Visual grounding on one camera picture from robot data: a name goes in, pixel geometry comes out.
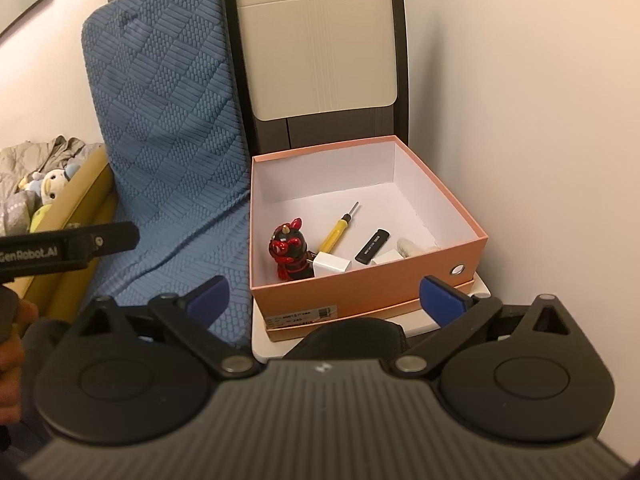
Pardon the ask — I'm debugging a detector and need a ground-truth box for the white fuzzy fabric piece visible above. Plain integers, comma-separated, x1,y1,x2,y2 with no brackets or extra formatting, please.
396,237,439,258

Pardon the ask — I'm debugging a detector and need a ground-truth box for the black usb stick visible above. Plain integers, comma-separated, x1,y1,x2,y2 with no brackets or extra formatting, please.
355,229,390,266

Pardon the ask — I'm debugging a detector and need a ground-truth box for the red black lion figurine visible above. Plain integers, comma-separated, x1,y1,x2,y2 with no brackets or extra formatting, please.
268,218,314,282

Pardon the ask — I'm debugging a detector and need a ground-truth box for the white charger cube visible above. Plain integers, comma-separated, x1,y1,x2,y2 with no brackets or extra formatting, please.
371,249,404,266
312,252,352,278

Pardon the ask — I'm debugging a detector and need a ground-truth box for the yellow handled screwdriver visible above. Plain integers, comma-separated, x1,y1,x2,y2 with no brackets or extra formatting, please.
318,202,359,254

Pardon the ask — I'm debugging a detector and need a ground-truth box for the person's left hand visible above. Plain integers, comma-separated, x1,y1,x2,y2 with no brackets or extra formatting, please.
0,299,39,426

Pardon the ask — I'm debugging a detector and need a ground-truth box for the tan leather sofa armrest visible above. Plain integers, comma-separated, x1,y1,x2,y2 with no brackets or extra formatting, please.
6,148,118,323

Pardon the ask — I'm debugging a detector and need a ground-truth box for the plush toy duck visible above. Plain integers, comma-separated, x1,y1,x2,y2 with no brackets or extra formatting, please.
18,164,80,233

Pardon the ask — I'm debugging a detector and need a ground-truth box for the pink cardboard box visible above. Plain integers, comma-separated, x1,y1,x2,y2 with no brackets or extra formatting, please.
250,136,488,330

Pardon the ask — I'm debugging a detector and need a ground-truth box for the blue textured sofa cover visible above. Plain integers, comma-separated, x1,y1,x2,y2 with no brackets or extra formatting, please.
81,0,252,347

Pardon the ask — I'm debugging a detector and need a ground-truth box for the beige black folding chair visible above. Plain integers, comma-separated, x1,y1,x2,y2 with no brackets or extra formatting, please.
221,0,494,365

